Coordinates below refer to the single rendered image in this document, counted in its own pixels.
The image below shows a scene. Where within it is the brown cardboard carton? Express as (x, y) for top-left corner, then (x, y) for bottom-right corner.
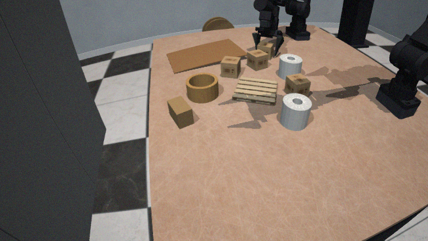
(221, 56), (241, 79)

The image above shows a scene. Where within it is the small square wooden pallet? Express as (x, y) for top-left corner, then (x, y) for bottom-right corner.
(232, 77), (277, 106)

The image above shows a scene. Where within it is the tan rectangular block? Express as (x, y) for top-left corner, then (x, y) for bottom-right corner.
(167, 96), (194, 129)

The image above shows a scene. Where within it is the tan cardboard carton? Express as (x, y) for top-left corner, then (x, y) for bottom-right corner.
(247, 49), (268, 71)
(257, 41), (274, 60)
(284, 73), (311, 97)

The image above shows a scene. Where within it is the brown open cylinder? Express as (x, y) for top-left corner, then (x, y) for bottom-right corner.
(186, 73), (219, 103)

